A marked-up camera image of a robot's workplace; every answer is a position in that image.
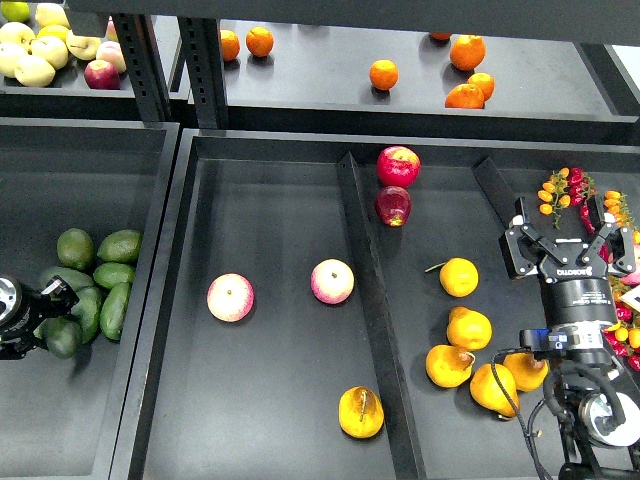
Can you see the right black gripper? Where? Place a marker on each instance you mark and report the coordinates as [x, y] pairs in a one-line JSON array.
[[572, 273]]

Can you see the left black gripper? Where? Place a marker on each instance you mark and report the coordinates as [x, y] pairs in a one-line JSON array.
[[23, 309]]

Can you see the dark green avocado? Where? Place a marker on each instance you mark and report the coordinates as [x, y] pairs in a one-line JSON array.
[[62, 336]]

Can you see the yellow pear with stem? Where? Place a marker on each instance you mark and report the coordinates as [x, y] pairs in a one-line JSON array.
[[360, 413]]

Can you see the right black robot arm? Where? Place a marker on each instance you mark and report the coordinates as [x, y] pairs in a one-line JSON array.
[[599, 425]]

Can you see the green avocado lower right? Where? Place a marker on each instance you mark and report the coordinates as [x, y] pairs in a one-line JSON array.
[[113, 311]]

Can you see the green avocado pile middle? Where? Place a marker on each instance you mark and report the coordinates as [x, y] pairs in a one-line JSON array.
[[109, 274]]

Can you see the yellow pear with twig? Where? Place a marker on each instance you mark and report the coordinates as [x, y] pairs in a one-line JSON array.
[[459, 277]]

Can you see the green avocado top right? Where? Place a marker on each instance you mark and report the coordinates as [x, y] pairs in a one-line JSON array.
[[122, 246]]

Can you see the yellow pear middle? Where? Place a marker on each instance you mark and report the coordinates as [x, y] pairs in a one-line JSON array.
[[469, 329]]

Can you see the yellow pear right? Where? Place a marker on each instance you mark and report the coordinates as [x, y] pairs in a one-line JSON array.
[[529, 373]]

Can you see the yellow pear bottom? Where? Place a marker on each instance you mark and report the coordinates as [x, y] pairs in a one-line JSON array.
[[486, 391]]

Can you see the yellow pear lower left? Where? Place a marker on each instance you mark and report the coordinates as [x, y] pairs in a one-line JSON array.
[[449, 366]]

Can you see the red chili pepper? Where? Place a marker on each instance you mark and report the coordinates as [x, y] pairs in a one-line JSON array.
[[598, 227]]

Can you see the orange cherry tomato vine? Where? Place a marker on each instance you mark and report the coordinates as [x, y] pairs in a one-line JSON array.
[[553, 195]]

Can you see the red cherry tomato cluster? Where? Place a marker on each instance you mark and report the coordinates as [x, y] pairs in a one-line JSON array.
[[581, 189]]

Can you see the orange tomato vine right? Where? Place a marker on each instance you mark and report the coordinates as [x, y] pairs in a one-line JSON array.
[[616, 203]]

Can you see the black left tray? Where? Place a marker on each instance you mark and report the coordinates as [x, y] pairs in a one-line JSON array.
[[60, 419]]

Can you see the mixed cherry tomatoes pile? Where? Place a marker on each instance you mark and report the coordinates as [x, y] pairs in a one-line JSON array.
[[623, 336]]

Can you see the dark red apple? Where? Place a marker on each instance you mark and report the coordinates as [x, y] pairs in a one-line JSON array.
[[393, 205]]

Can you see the orange front right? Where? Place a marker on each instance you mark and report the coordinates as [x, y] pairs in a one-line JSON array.
[[465, 96]]

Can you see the bright red apple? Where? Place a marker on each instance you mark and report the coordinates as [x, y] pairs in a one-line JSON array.
[[398, 166]]

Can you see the small orange right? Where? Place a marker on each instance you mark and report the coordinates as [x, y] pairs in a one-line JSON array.
[[485, 82]]

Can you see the pink apple left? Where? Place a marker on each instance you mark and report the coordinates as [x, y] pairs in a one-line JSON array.
[[230, 297]]

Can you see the black tray divider left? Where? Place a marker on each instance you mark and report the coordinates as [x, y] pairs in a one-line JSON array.
[[400, 424]]

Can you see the large orange upper right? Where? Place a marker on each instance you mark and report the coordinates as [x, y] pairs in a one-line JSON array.
[[467, 52]]

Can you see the large black centre tray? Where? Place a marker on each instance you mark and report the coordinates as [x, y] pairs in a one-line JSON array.
[[258, 398]]

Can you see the pink apple centre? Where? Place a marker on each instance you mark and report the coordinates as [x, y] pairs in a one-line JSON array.
[[332, 281]]

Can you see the orange centre shelf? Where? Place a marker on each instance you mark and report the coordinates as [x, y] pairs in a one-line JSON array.
[[383, 74]]

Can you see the pale yellow apple front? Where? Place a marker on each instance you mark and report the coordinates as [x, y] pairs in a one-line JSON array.
[[34, 71]]

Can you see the red apple on shelf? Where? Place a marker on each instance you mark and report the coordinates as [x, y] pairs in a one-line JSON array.
[[102, 75]]

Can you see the pale yellow apple left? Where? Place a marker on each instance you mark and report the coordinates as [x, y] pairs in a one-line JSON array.
[[10, 54]]

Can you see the pale yellow apple middle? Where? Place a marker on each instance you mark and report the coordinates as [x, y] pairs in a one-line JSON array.
[[52, 49]]

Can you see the black upper shelf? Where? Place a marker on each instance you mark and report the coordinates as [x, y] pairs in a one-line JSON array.
[[316, 80]]

